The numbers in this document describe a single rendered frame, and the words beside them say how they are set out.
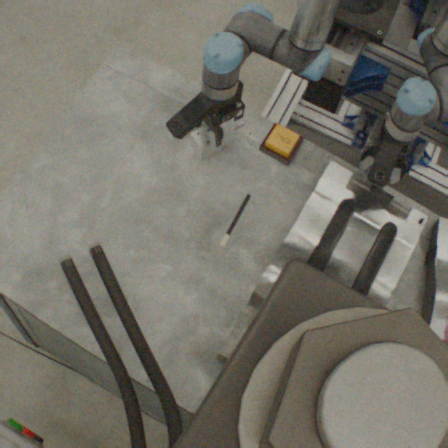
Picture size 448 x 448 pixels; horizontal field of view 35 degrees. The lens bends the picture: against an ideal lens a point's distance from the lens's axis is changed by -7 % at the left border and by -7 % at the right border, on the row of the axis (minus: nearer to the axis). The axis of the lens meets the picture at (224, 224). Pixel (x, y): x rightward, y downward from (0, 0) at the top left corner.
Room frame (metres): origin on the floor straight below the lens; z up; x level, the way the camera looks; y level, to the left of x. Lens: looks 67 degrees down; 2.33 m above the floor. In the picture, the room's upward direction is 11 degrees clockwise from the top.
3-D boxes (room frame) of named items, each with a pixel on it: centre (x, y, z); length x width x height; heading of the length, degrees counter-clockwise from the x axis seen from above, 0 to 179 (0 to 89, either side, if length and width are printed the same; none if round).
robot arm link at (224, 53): (0.86, 0.06, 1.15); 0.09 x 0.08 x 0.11; 161
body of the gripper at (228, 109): (0.86, 0.06, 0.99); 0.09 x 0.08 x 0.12; 132
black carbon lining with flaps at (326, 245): (0.56, -0.26, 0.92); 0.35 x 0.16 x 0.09; 160
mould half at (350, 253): (0.55, -0.24, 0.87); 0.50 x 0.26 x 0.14; 160
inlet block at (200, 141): (0.87, 0.05, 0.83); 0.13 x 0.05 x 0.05; 132
